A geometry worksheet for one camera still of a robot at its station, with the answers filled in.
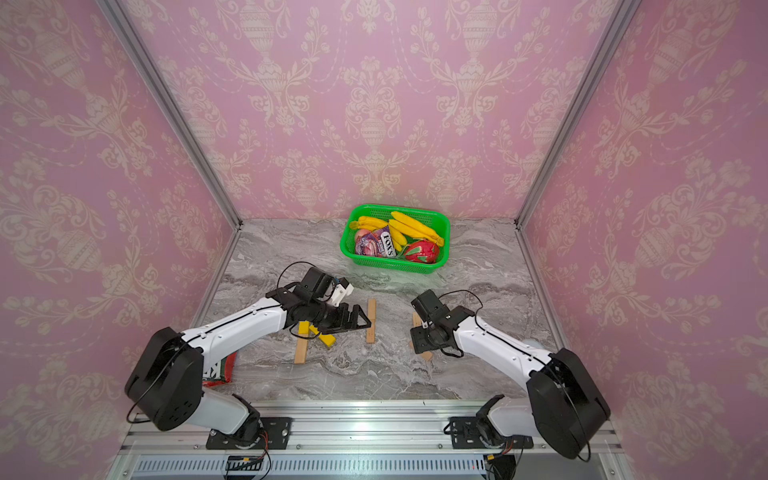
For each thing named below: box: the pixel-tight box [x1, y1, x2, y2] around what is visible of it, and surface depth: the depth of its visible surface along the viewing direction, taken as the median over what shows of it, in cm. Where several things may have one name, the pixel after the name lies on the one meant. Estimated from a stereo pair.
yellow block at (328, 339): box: [318, 333, 337, 347], surface depth 91 cm
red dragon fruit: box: [404, 239, 439, 264], surface depth 104 cm
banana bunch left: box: [350, 216, 389, 231], surface depth 112 cm
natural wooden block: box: [294, 338, 309, 364], surface depth 89 cm
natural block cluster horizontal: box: [366, 320, 377, 344], surface depth 91 cm
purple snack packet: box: [355, 226, 397, 258], surface depth 108 cm
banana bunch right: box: [389, 211, 444, 252], surface depth 111 cm
